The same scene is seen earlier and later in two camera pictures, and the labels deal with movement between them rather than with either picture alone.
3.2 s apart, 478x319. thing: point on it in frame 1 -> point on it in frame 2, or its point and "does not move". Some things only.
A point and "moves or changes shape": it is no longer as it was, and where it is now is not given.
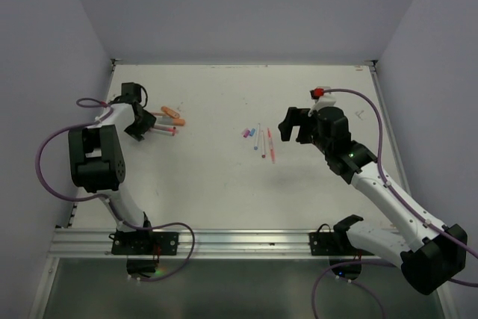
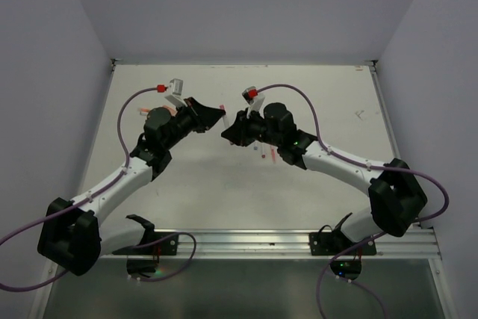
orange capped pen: (169, 111) does not move
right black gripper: (296, 116) -> (238, 131)
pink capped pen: (165, 129) moves or changes shape
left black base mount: (143, 249) does not move
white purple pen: (264, 155) does not move
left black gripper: (149, 120) -> (203, 116)
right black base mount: (337, 246) does not move
